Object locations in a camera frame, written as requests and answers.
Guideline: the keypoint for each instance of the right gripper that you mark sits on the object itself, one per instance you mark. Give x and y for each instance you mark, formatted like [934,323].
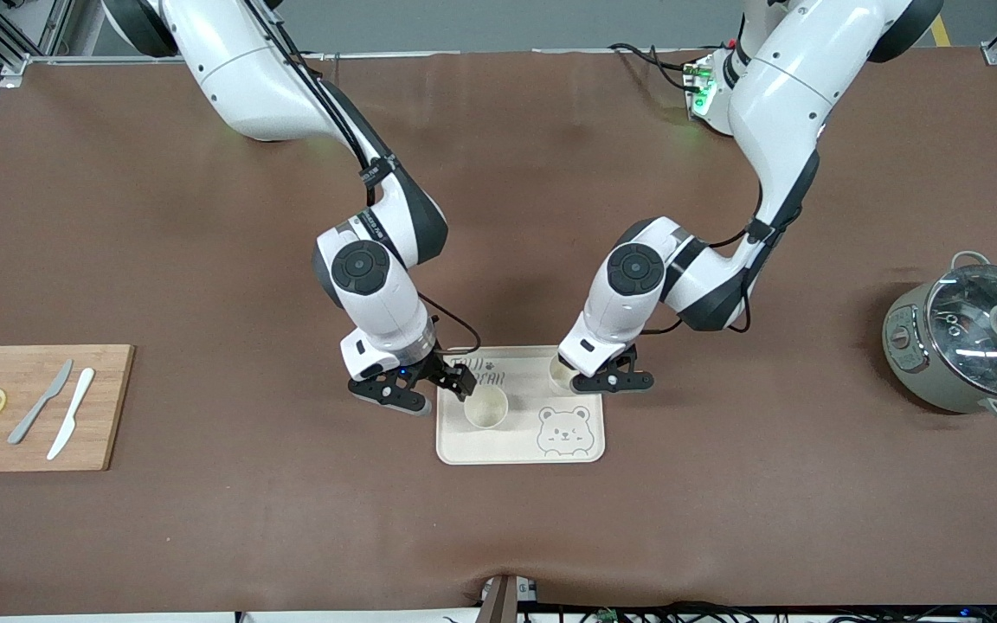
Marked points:
[434,369]

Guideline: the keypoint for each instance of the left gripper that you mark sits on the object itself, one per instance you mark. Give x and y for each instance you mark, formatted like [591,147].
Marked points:
[563,360]

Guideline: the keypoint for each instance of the white IKEA cup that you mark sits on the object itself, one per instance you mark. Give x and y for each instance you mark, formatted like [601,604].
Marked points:
[559,374]
[487,408]

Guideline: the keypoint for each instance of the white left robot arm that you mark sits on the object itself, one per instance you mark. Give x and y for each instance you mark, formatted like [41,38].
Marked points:
[784,95]

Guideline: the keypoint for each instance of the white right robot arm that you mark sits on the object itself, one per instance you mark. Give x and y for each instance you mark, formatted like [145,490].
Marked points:
[247,78]

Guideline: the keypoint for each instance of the beige bear print tray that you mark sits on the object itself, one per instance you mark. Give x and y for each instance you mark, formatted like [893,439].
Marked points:
[516,446]

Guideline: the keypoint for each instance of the brown table mat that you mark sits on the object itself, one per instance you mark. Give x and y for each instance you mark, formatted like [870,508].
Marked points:
[498,536]

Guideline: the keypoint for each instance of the grey-green electric pot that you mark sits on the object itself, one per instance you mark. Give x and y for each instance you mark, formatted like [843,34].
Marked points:
[910,363]

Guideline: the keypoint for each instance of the wooden cutting board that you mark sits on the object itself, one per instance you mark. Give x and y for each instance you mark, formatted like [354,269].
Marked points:
[109,407]

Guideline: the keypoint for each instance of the glass pot lid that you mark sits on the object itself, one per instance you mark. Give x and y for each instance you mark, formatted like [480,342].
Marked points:
[966,346]

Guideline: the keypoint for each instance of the white plastic knife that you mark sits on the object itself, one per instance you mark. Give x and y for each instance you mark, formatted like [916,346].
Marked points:
[70,420]

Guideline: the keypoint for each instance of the grey plastic knife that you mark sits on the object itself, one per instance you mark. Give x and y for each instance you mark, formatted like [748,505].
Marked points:
[35,408]

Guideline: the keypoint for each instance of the metal table edge bracket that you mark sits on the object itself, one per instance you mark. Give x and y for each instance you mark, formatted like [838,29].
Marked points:
[505,597]

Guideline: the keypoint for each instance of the aluminium frame profile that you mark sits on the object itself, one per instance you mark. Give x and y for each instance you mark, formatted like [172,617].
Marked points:
[18,39]

